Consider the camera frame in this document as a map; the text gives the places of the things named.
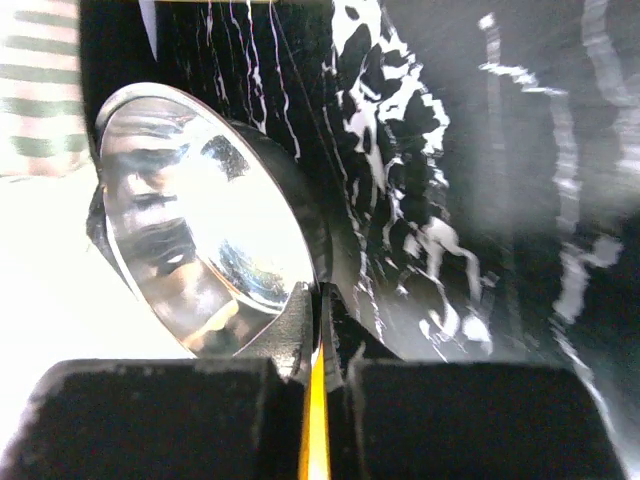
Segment green striped pet tent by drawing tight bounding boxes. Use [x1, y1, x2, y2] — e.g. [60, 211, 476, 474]
[1, 1, 187, 424]

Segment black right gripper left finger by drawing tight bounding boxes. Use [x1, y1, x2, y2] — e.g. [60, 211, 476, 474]
[0, 280, 321, 480]

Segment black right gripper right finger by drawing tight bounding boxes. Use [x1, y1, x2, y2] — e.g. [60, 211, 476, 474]
[322, 284, 625, 479]

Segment yellow double bowl holder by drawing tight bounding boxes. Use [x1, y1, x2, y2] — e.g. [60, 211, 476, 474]
[298, 346, 331, 480]

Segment steel pet bowl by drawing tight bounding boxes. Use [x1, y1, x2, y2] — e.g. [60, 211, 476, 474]
[95, 82, 332, 355]

